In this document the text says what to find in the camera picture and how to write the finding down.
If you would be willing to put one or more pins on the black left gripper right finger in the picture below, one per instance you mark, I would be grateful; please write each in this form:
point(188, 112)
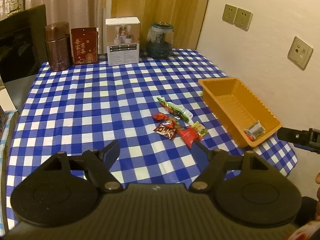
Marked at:
point(245, 188)

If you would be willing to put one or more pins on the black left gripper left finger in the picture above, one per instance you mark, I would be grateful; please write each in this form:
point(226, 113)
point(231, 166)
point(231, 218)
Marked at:
point(65, 189)

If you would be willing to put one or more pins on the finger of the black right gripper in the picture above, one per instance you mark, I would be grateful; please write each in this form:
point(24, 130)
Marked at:
point(292, 135)

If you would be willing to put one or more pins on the yellow green candy packet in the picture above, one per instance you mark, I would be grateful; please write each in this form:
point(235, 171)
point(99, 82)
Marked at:
point(199, 128)

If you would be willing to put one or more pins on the bright red snack packet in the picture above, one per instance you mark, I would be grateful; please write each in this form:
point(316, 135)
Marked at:
point(189, 135)

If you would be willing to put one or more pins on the dark red snack packet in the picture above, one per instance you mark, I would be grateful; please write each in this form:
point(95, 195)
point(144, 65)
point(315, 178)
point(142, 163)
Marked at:
point(166, 129)

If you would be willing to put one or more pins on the green silver snack packet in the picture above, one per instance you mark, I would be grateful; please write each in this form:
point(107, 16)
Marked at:
point(176, 110)

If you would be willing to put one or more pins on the small red candy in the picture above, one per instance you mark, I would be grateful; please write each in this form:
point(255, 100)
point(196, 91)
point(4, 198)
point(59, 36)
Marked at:
point(160, 116)

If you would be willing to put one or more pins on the person right hand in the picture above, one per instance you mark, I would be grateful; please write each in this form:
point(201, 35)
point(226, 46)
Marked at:
point(317, 214)

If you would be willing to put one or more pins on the grey clear snack packet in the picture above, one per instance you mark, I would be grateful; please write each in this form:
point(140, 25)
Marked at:
point(254, 131)

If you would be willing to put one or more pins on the orange plastic tray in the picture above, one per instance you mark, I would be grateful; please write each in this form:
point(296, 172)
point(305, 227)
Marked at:
point(238, 108)

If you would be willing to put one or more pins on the blue white checkered tablecloth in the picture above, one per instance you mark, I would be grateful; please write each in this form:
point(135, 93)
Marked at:
point(91, 105)

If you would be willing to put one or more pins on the red gift box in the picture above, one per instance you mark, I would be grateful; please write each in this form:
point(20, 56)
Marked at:
point(84, 45)

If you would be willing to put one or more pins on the brown metal canister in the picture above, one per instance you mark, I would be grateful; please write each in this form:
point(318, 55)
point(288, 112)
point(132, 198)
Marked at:
point(58, 45)

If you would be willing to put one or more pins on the green glass jar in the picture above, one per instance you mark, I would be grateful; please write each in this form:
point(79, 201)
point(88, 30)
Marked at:
point(159, 41)

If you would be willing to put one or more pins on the white product box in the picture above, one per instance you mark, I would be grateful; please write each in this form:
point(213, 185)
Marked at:
point(121, 40)

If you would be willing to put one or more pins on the beige curtain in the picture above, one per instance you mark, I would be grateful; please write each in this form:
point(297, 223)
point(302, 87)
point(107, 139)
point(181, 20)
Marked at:
point(186, 16)

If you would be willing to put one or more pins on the glass jar on shelf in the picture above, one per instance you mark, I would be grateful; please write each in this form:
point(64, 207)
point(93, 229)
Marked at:
point(14, 6)

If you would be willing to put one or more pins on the network wall plate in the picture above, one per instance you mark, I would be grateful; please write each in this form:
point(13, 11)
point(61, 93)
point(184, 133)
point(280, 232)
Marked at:
point(300, 53)

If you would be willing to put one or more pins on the double wall socket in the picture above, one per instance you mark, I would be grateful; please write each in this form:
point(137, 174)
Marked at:
point(236, 16)

